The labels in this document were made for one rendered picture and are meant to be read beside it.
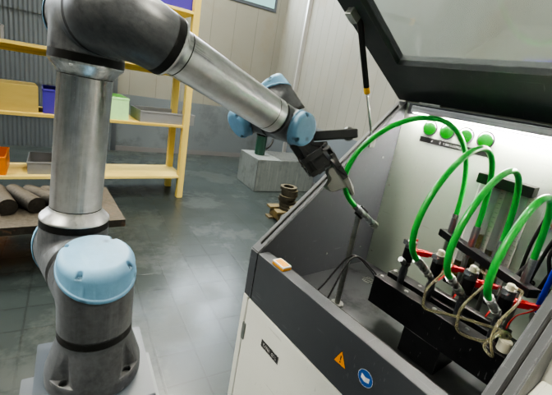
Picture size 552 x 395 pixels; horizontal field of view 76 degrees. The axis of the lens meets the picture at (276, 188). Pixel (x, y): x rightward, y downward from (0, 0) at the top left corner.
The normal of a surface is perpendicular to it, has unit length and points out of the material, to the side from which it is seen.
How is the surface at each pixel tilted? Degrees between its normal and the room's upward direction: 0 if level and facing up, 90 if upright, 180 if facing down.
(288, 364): 90
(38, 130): 90
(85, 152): 89
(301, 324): 90
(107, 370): 72
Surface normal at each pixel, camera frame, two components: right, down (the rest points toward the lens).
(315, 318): -0.79, 0.04
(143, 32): 0.30, 0.43
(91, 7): -0.11, 0.22
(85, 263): 0.26, -0.90
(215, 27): 0.48, 0.32
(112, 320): 0.73, 0.30
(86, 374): 0.31, 0.01
